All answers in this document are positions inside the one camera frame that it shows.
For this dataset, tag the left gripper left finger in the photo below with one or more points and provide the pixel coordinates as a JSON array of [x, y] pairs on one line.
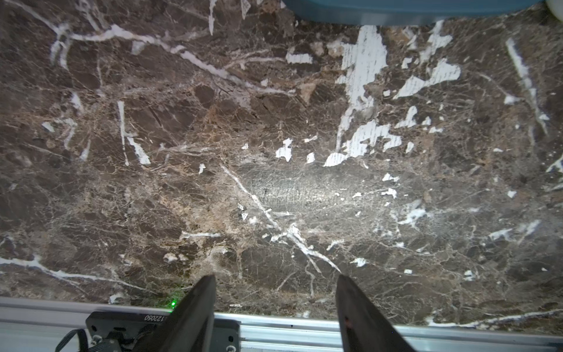
[[184, 321]]

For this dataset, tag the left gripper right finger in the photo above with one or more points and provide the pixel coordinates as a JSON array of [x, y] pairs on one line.
[[362, 326]]

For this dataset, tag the dark teal storage box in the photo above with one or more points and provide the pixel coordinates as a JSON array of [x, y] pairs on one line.
[[400, 12]]

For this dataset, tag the white storage box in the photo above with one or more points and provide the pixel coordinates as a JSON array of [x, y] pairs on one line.
[[556, 8]]

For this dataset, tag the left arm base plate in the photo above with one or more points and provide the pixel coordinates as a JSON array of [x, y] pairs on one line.
[[118, 331]]

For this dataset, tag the aluminium frame rail front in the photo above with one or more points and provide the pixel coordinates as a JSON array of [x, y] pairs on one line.
[[37, 325]]

